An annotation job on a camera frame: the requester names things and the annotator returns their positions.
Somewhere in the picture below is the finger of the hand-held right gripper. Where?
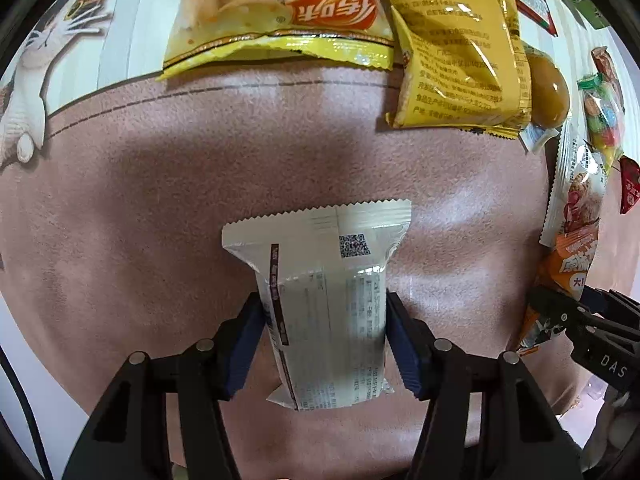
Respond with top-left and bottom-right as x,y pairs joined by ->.
529,286 -> 640,361
581,286 -> 640,328

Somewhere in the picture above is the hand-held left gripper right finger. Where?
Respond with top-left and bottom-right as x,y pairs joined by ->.
385,290 -> 586,480

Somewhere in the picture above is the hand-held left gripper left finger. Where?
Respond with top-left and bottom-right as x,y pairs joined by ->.
62,292 -> 266,480

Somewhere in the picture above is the orange panda snack packet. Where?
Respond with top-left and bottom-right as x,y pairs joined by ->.
515,222 -> 601,358

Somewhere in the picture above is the white snack packet brown stripe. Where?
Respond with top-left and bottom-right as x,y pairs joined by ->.
221,199 -> 413,412

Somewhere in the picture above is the white red snack packet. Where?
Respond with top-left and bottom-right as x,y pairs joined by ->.
539,120 -> 610,251

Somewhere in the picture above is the colourful candy ball bag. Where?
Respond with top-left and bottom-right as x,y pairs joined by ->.
577,72 -> 626,171

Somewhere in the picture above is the braised egg packet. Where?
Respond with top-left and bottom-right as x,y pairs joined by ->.
517,45 -> 571,153

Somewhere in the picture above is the plain yellow snack packet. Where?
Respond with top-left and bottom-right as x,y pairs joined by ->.
372,0 -> 533,138

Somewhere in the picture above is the yellow potato chip bag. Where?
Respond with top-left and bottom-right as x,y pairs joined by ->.
157,0 -> 396,81

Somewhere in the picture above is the person's right hand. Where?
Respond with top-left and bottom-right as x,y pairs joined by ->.
592,395 -> 638,463

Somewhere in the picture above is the small red snack packet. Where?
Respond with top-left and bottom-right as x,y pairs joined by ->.
619,155 -> 640,216

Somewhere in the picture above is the striped cat printed blanket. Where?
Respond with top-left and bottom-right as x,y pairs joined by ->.
0,0 -> 640,480

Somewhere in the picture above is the brown clear snack packet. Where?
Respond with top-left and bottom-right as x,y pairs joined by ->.
591,46 -> 623,111

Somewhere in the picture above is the black cable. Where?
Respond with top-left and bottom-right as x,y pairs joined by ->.
0,350 -> 56,480

